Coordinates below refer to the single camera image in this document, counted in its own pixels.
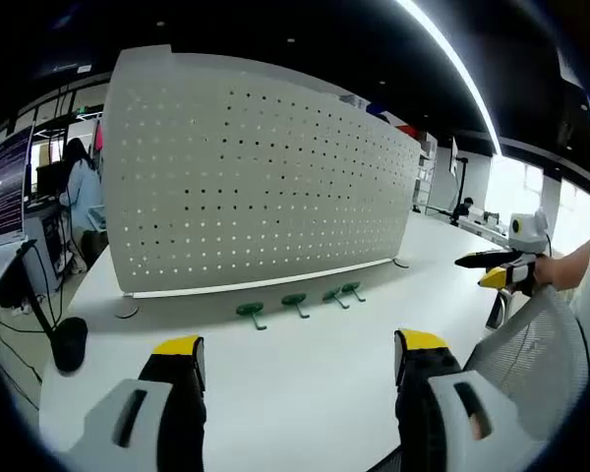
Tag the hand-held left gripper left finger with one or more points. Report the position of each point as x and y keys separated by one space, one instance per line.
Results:
x=177 y=393

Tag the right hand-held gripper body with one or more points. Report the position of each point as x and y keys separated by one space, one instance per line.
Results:
x=527 y=231

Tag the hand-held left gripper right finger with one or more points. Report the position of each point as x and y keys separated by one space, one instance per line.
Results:
x=423 y=383

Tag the green hook assembly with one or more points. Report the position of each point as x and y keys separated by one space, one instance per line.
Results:
x=249 y=309
x=294 y=299
x=332 y=296
x=351 y=286

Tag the white perforated mounting plate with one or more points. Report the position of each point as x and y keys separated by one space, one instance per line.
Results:
x=255 y=187

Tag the person's right hand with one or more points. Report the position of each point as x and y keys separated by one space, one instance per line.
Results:
x=548 y=271

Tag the person's left hand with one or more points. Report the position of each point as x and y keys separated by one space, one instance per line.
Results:
x=477 y=427

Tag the grey mesh office chair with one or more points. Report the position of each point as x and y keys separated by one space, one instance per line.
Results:
x=531 y=344

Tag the monitor on black pole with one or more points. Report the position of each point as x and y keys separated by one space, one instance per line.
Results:
x=457 y=172

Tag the white storage shelf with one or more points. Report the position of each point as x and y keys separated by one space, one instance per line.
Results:
x=423 y=172

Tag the black monitor stand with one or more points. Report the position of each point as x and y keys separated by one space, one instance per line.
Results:
x=59 y=319

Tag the ceiling light strip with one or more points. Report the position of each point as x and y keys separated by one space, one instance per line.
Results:
x=454 y=69

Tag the computer monitor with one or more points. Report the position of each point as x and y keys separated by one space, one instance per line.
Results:
x=2 y=187

